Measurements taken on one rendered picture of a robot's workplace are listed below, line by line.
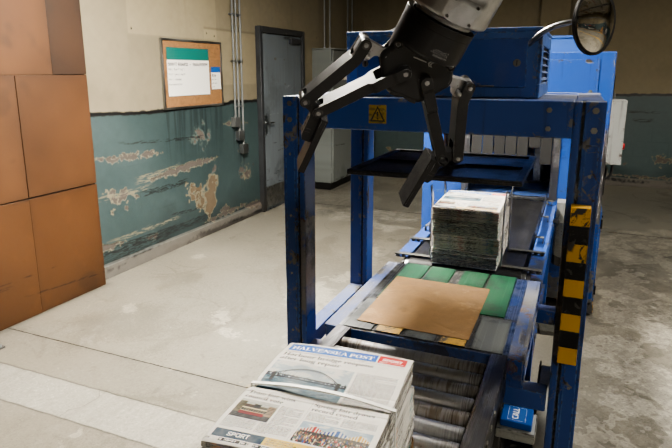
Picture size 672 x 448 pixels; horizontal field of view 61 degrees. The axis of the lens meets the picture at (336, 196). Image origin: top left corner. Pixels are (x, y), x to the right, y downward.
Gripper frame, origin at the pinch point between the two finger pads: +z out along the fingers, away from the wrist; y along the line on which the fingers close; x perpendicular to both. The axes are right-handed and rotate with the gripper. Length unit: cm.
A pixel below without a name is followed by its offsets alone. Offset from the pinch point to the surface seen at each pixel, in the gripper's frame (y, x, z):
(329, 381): 21, 16, 53
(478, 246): 111, 126, 78
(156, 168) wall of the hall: -25, 383, 253
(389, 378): 32, 15, 48
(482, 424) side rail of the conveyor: 67, 22, 64
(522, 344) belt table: 97, 59, 68
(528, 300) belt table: 117, 90, 73
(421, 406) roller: 56, 31, 72
